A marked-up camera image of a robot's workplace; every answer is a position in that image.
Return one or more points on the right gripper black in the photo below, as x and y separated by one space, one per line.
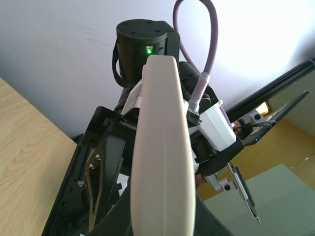
105 160

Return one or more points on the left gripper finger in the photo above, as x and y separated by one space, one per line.
118 223

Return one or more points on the white phone case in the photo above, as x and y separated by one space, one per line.
162 192

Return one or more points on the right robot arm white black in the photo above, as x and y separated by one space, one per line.
213 142

